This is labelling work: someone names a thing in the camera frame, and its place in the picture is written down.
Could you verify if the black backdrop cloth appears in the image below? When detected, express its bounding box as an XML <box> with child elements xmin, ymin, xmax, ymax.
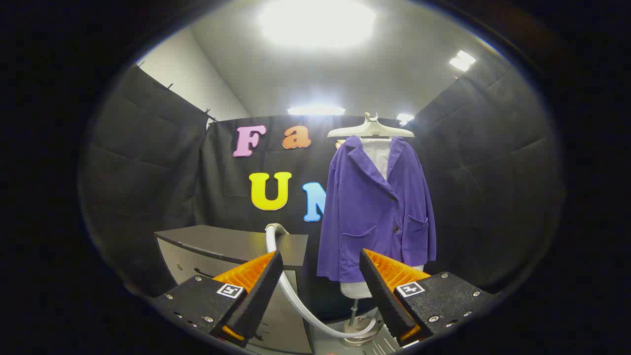
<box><xmin>79</xmin><ymin>49</ymin><xmax>565</xmax><ymax>321</ymax></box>

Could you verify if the white torso form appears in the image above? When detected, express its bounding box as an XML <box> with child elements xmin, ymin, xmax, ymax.
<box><xmin>340</xmin><ymin>138</ymin><xmax>425</xmax><ymax>299</ymax></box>

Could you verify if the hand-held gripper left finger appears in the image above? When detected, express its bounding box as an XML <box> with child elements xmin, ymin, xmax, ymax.
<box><xmin>150</xmin><ymin>250</ymin><xmax>285</xmax><ymax>346</ymax></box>

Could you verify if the grey garment steamer base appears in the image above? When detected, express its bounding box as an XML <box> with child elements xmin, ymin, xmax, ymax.
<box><xmin>315</xmin><ymin>308</ymin><xmax>410</xmax><ymax>355</ymax></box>

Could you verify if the large ceiling light panel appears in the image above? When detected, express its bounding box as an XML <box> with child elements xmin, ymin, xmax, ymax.
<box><xmin>259</xmin><ymin>0</ymin><xmax>378</xmax><ymax>50</ymax></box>

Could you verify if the white plastic clothes hanger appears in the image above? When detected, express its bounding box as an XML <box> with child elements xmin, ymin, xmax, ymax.
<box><xmin>327</xmin><ymin>112</ymin><xmax>415</xmax><ymax>139</ymax></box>

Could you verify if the grey cabinet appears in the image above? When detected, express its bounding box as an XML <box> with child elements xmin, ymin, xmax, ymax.
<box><xmin>154</xmin><ymin>225</ymin><xmax>316</xmax><ymax>355</ymax></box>

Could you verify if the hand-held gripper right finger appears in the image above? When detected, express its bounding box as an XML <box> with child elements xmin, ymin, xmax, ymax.
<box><xmin>359</xmin><ymin>248</ymin><xmax>496</xmax><ymax>346</ymax></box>

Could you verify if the purple corduroy jacket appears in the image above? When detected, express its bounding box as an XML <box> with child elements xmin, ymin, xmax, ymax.
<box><xmin>316</xmin><ymin>136</ymin><xmax>437</xmax><ymax>283</ymax></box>

